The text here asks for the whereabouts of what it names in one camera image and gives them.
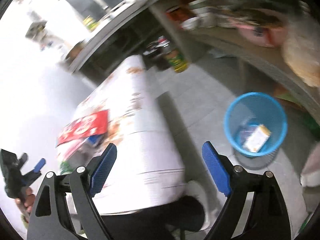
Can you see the pink plastic basin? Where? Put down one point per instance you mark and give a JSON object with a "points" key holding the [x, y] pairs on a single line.
{"points": [[262, 36]]}

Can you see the red snack packet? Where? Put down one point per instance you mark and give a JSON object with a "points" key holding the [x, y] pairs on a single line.
{"points": [[84, 127]]}

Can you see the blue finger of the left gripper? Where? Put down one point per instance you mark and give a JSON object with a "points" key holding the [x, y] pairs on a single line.
{"points": [[39, 165]]}

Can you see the yellow bag on shelf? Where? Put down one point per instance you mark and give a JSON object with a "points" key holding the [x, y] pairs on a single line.
{"points": [[300, 50]]}

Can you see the blue mesh trash basket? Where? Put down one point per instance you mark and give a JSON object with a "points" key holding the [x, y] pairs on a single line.
{"points": [[255, 125]]}

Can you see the left hand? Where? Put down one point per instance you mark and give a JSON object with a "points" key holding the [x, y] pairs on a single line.
{"points": [[29, 199]]}

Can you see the green clear plastic bottle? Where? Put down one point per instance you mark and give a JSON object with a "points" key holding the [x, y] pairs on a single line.
{"points": [[65, 168]]}

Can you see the cooking oil bottle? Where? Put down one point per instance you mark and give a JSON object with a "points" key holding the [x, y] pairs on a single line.
{"points": [[174, 57]]}

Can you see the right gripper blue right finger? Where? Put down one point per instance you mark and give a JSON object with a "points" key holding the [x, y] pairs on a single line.
{"points": [[216, 168]]}

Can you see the white bowl on shelf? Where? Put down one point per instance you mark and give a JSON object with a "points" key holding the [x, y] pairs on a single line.
{"points": [[190, 24]]}

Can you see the floral tablecloth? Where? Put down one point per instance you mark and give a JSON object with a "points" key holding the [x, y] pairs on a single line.
{"points": [[148, 170]]}

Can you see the blue wrapper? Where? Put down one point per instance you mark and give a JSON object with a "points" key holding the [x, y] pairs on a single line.
{"points": [[245, 131]]}

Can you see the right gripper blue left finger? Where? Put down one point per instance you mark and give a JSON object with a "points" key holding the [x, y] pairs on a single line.
{"points": [[99, 169]]}

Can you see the yellow orange box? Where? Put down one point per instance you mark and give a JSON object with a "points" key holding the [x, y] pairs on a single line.
{"points": [[257, 139]]}

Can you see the red box on shelf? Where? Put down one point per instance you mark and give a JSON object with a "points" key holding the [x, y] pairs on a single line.
{"points": [[179, 14]]}

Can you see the brown metal basin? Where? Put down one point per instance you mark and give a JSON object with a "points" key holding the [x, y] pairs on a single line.
{"points": [[75, 51]]}

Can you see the perforated metal shelf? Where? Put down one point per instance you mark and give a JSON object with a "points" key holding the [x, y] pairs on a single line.
{"points": [[267, 60]]}

